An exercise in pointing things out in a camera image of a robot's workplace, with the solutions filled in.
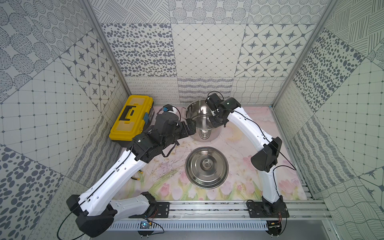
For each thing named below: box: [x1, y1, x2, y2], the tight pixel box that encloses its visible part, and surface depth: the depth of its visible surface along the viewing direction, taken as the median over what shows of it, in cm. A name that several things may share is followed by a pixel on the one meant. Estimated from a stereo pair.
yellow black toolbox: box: [109, 94, 155, 148], surface depth 94 cm
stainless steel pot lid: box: [184, 146, 229, 190], surface depth 90 cm
